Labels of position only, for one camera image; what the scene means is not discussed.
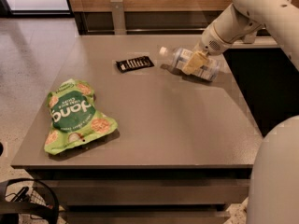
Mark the clear blue plastic water bottle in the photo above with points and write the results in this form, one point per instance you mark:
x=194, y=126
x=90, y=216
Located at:
x=178, y=57

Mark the black wire basket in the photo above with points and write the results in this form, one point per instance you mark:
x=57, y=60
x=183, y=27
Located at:
x=38, y=201

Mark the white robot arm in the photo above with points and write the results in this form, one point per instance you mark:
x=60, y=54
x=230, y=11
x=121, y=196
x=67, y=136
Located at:
x=274, y=181

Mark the grey upper drawer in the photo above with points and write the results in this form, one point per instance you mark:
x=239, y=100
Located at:
x=150, y=192

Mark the grey drawer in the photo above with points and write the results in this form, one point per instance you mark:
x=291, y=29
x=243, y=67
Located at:
x=150, y=192
x=167, y=217

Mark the black snack bar wrapper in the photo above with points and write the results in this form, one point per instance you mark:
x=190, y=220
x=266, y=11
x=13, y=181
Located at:
x=134, y=64

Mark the grey lower drawer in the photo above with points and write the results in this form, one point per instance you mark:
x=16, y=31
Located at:
x=167, y=217

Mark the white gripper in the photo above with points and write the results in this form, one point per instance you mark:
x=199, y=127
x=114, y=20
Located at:
x=210, y=47

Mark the left metal bracket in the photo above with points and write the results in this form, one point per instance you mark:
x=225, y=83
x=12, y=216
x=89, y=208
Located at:
x=118, y=17

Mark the green rice chips bag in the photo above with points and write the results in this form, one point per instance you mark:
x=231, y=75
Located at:
x=74, y=119

